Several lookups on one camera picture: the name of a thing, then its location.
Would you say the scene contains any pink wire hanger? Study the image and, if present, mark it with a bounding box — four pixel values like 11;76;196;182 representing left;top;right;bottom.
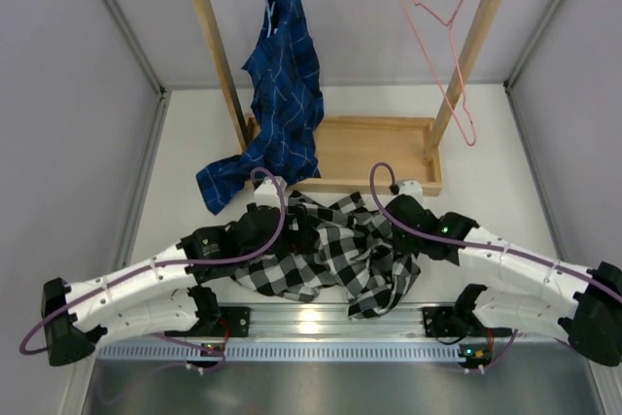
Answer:
399;0;477;147

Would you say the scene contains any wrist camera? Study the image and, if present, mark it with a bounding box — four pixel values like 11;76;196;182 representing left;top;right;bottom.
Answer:
254;176;287;208
390;179;424;205

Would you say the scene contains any slotted grey cable duct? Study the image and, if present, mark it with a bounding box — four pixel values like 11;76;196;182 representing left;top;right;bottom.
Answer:
96;340;487;363

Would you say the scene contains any purple cable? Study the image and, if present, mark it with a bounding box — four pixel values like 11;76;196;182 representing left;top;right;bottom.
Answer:
369;161;622;299
18;166;287;356

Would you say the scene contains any black white checkered shirt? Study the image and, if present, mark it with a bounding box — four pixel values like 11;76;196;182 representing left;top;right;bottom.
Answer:
231;190;421;320

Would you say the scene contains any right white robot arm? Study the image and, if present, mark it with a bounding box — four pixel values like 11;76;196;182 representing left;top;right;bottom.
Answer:
382;194;621;367

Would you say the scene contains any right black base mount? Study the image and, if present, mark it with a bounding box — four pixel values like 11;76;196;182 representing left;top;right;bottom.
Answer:
422;306;472;342

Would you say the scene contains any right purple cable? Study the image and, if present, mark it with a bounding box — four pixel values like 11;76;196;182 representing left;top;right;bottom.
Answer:
369;161;622;299

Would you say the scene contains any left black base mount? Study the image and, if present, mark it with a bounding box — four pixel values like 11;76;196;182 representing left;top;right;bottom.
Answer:
211;306;251;338

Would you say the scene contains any blue plaid shirt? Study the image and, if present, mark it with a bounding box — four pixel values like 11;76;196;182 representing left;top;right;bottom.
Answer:
195;0;324;215

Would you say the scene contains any aluminium mounting rail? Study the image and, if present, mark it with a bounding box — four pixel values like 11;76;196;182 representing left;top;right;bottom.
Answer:
221;303;511;341

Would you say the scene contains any wooden clothes rack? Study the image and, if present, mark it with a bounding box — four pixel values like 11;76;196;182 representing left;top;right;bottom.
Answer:
192;0;502;196

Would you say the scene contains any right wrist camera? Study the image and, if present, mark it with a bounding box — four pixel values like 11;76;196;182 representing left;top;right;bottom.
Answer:
390;179;424;205

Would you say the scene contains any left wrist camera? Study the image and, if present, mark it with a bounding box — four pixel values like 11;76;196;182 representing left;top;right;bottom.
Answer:
254;176;287;208

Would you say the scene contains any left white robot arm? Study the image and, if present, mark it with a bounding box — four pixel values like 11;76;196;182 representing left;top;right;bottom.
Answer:
42;203;318;366

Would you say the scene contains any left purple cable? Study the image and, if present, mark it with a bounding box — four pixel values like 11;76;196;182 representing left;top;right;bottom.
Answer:
18;166;287;356

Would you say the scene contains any light blue wire hanger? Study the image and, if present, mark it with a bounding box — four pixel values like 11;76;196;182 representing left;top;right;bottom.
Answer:
264;0;274;38

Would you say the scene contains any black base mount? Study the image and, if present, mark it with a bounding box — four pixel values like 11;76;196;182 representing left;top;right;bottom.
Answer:
211;306;251;338
422;306;472;342

